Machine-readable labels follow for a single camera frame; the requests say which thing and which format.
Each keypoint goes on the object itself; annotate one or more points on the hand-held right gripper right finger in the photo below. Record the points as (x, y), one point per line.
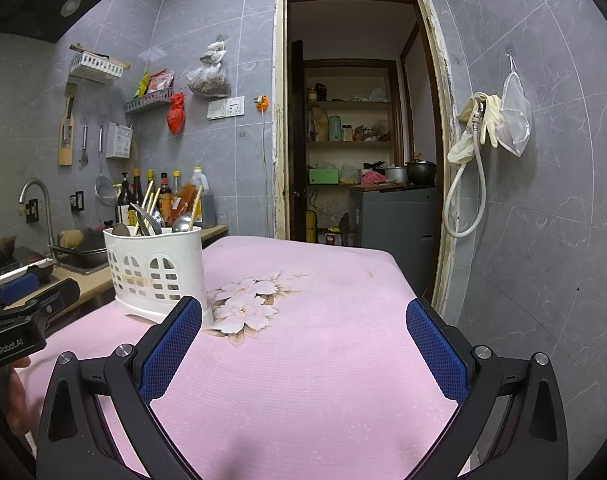
(436, 347)

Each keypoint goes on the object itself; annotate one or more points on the dark wooden door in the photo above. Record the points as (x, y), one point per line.
(297, 150)

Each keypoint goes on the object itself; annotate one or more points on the black wall socket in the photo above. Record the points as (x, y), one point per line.
(31, 211)
(77, 201)

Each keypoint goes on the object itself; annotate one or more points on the large dark oil jug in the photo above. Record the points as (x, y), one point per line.
(207, 210)

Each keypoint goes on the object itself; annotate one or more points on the black frying pan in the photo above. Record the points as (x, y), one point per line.
(83, 255)

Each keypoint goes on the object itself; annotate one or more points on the white plastic utensil basket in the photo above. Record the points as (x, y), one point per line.
(153, 255)

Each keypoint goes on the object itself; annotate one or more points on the pink cloth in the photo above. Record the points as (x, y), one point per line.
(372, 178)

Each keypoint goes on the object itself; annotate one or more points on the yellow canister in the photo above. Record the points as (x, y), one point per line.
(311, 227)

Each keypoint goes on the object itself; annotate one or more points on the pink floral tablecloth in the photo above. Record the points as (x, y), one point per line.
(308, 310)

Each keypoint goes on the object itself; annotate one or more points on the grey wall rack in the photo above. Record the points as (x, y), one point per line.
(148, 102)

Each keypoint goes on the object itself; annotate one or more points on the black pot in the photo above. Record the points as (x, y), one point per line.
(421, 172)

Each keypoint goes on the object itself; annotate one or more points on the colourful snack packets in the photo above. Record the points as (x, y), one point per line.
(158, 82)

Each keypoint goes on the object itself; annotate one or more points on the white hanging box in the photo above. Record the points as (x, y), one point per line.
(119, 141)

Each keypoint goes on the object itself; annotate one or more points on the wall switch panel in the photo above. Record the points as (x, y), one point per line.
(226, 108)

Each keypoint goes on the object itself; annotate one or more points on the wooden shelf unit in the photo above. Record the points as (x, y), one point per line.
(353, 105)

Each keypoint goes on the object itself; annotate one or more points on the cream rubber gloves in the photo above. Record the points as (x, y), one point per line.
(488, 115)

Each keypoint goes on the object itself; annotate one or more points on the brown loofah sponge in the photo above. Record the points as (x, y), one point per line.
(72, 239)

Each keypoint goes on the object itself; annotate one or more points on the green box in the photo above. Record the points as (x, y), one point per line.
(323, 176)

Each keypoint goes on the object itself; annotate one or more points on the wooden door frame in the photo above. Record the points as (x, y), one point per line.
(279, 110)

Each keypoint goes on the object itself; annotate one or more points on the person's left hand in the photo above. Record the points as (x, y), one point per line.
(16, 400)

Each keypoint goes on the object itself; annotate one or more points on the tall dark sauce bottle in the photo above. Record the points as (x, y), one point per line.
(138, 187)

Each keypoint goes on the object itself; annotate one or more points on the clear bag of dried goods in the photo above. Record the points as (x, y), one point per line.
(208, 77)

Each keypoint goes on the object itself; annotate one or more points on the metal spoon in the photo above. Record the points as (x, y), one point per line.
(121, 230)
(183, 223)

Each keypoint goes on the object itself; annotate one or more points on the hanging mesh strainer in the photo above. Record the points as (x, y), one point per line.
(103, 192)

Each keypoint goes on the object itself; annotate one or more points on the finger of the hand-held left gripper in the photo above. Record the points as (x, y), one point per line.
(21, 285)
(56, 297)

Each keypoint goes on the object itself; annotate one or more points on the yellow cap sauce bottle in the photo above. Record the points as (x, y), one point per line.
(177, 182)

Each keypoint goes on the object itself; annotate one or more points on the silver pot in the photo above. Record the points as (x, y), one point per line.
(396, 175)

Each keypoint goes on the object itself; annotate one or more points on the orange wall plug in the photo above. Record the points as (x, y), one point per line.
(261, 104)

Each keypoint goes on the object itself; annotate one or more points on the wooden chopstick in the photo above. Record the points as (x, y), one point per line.
(147, 197)
(197, 207)
(154, 202)

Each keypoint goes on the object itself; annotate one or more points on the metal faucet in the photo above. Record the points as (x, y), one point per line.
(38, 185)

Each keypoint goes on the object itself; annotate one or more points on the white mesh bag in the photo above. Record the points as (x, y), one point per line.
(516, 115)

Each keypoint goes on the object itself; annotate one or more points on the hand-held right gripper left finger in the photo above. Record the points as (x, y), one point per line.
(168, 345)

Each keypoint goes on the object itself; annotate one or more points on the red label sauce bottle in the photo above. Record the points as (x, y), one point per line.
(164, 195)

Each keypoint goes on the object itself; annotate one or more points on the red plastic bag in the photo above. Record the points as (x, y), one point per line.
(175, 117)

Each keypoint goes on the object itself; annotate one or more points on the grey cabinet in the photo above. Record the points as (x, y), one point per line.
(393, 230)

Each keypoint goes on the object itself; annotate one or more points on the green jar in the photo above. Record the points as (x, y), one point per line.
(335, 129)

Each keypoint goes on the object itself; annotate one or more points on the white wall basket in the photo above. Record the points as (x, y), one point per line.
(96, 67)

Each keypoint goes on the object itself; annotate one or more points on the metal table knife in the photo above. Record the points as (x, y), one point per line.
(139, 220)

